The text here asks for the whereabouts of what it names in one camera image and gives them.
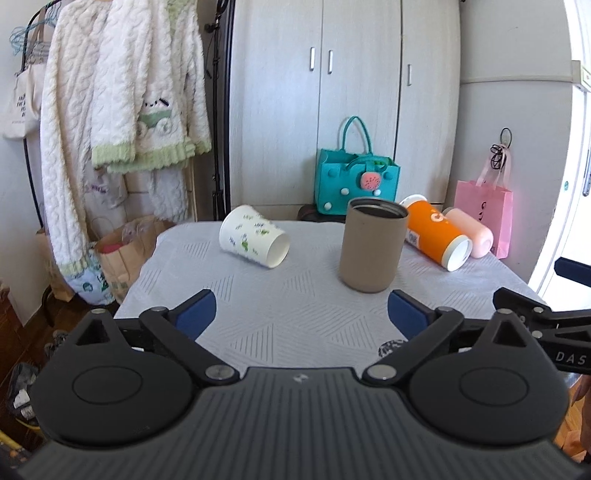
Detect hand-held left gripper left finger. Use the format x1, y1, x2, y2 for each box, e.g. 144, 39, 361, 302
69, 289, 241, 387

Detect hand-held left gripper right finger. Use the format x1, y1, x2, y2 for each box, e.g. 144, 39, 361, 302
362, 289, 533, 387

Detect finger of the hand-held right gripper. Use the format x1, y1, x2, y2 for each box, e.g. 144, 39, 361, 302
492, 287, 591, 331
556, 257, 591, 284

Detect white floral paper cup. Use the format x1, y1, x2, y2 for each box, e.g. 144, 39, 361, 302
219, 205, 291, 269

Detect brown cylindrical cup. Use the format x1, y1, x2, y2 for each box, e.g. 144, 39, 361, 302
338, 197, 410, 294

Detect pink cup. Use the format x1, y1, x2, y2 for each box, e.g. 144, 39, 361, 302
443, 207, 494, 259

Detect orange cup with white rim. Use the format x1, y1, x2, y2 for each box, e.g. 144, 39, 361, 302
399, 195, 474, 272

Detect black white patterned cloth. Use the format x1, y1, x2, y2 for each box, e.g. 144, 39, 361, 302
378, 339, 407, 360

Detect white door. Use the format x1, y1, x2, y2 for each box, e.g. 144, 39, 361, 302
527, 0, 591, 319

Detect white patterned tablecloth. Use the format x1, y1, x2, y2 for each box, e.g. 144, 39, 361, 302
113, 219, 551, 370

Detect brown paper bag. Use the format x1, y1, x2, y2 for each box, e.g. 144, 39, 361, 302
90, 215, 177, 304

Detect pink gift bag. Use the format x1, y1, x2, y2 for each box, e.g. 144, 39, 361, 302
455, 148, 514, 260

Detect dark round stool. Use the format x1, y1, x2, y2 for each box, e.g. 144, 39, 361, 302
297, 203, 348, 223

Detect teal felt handbag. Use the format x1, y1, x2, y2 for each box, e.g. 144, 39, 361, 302
315, 116, 402, 216

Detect white tall cabinet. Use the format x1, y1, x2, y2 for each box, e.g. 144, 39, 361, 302
459, 0, 583, 278

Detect black stand pole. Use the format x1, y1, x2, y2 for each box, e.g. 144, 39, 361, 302
204, 0, 232, 222

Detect dark shoe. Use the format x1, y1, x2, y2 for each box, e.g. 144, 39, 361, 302
6, 362, 41, 428

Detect white knitted garments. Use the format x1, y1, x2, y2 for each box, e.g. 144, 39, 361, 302
39, 0, 139, 303

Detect white wardrobe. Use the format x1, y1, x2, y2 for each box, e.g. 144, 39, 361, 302
224, 0, 462, 220

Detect black clothes rack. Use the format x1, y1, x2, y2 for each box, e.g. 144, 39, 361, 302
10, 0, 65, 232

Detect white fluffy green-trimmed jacket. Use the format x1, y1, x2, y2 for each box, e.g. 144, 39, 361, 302
90, 0, 213, 174

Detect white canvas tote bag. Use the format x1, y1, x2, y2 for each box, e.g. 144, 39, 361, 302
2, 64, 47, 140

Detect black hair ties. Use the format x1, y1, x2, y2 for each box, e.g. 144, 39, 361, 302
490, 128, 513, 171

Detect blue wire hangers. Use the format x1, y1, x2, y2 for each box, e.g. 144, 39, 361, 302
9, 25, 29, 57

